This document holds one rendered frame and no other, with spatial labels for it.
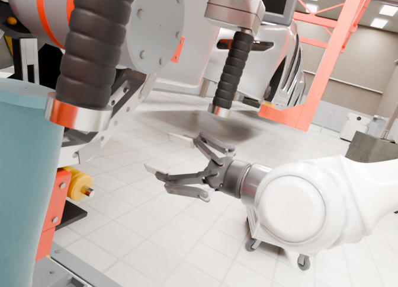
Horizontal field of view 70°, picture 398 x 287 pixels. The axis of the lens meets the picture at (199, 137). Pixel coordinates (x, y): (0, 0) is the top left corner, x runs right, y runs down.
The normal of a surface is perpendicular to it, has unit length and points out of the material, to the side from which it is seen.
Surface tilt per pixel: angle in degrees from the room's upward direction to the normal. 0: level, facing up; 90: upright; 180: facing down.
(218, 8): 90
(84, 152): 90
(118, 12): 90
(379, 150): 90
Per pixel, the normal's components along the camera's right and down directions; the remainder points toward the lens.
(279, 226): -0.53, -0.20
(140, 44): 0.88, 0.36
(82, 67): 0.09, 0.25
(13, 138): 0.38, 0.28
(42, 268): 0.30, -0.93
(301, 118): -0.36, 0.09
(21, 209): 0.70, 0.40
